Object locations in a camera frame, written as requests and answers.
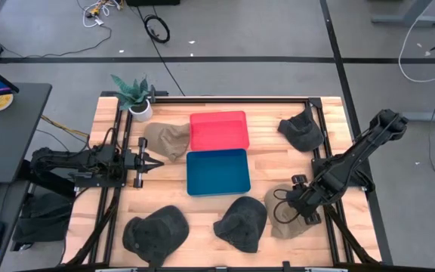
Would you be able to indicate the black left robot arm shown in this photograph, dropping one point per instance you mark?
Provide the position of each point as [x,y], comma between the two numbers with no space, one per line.
[70,160]

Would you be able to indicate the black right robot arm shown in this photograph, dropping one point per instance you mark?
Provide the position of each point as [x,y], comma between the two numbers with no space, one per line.
[353,158]

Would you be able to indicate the black bag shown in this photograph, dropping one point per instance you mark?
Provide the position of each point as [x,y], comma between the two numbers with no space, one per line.
[44,219]

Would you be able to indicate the tan fabric hat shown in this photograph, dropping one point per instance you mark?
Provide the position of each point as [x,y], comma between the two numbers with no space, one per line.
[283,229]
[166,140]

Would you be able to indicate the grey desk leg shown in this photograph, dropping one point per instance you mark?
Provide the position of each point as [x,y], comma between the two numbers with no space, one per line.
[410,19]

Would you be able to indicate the black aluminium table frame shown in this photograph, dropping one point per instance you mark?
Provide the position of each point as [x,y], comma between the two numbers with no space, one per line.
[240,100]

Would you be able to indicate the red plastic bin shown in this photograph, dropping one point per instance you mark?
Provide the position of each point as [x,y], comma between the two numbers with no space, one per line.
[219,130]

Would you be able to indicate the white plant pot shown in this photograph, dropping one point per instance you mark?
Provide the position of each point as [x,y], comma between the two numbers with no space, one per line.
[142,113]

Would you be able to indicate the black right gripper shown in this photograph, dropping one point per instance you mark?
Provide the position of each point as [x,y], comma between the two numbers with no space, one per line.
[310,204]

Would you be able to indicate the green artificial plant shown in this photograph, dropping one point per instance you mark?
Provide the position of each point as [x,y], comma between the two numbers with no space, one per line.
[130,92]

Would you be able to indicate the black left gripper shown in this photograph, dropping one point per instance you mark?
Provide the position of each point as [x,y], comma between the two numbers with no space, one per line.
[130,159]

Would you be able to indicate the black side desk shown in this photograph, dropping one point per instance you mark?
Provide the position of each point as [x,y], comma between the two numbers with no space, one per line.
[10,140]

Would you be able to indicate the black fabric hat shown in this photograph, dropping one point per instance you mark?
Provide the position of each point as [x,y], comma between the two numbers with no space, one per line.
[155,234]
[300,132]
[242,224]

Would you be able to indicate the black box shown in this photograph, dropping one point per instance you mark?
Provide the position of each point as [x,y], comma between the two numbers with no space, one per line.
[153,2]

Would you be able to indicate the blue plastic bin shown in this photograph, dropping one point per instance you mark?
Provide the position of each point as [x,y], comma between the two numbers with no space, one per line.
[218,172]

